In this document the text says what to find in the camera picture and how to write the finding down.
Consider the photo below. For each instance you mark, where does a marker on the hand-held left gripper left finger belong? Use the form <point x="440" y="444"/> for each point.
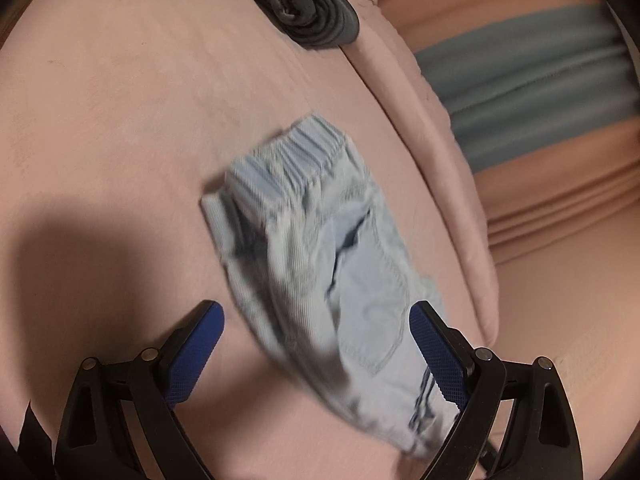
<point x="195" y="355"/>

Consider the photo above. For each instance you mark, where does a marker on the blue curtain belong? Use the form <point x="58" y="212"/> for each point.
<point x="525" y="85"/>

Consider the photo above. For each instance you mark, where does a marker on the dark navy folded pants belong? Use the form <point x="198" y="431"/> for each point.
<point x="320" y="15"/>

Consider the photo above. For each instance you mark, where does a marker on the pink curtain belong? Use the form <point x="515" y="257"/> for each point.
<point x="560" y="195"/>
<point x="475" y="5"/>

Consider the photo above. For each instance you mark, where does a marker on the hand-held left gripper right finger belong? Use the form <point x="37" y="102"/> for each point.
<point x="440" y="360"/>

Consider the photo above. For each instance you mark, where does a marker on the pink duvet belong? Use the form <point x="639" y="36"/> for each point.
<point x="425" y="135"/>

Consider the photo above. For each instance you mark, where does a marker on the light blue strawberry print pants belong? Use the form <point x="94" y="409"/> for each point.
<point x="310" y="260"/>

